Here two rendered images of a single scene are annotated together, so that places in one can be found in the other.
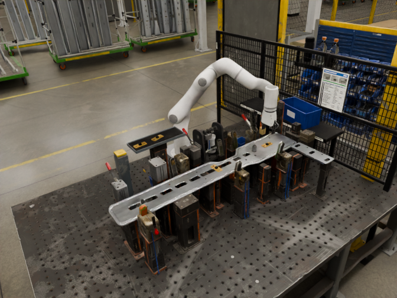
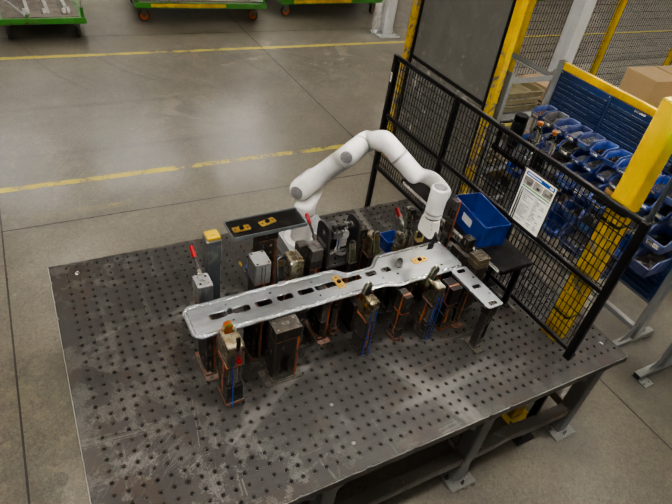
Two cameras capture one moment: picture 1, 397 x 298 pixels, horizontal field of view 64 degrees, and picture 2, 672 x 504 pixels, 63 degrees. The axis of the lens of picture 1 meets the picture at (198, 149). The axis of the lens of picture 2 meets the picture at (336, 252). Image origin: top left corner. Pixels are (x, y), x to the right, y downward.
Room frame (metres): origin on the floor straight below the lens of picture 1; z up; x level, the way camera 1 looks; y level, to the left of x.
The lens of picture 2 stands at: (-0.22, -0.07, 2.69)
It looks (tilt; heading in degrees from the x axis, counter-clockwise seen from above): 38 degrees down; 0
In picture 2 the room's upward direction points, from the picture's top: 10 degrees clockwise
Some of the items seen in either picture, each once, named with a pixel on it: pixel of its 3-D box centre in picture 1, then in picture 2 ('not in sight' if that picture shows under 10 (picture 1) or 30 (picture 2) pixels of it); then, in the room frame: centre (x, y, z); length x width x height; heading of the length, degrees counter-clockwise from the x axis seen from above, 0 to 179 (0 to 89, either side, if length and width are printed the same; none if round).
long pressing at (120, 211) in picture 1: (214, 170); (335, 284); (1.67, -0.10, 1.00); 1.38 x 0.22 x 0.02; 125
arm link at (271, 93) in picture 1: (271, 96); (437, 198); (1.96, -0.49, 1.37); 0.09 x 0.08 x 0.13; 158
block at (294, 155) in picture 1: (292, 171); (445, 303); (1.84, -0.66, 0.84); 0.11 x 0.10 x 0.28; 35
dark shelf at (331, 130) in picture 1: (286, 116); (461, 219); (2.36, -0.73, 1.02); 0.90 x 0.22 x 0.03; 35
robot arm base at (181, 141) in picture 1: (181, 143); (302, 225); (2.23, 0.14, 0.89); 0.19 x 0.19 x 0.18
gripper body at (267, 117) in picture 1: (269, 116); (430, 224); (1.95, -0.49, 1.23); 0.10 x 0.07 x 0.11; 35
